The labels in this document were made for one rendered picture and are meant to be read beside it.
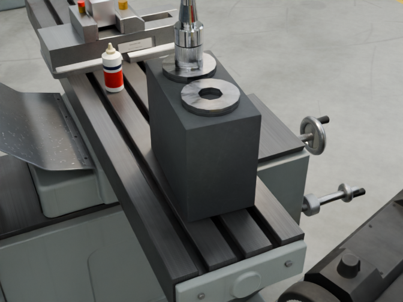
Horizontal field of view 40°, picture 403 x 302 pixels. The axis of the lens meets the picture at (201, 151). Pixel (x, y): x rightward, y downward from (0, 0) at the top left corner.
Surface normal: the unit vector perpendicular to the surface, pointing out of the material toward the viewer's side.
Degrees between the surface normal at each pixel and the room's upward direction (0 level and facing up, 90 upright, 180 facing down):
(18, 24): 0
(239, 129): 90
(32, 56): 0
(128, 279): 90
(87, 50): 90
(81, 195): 90
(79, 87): 0
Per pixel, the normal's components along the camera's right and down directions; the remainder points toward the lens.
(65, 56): 0.43, 0.55
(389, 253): 0.00, -0.79
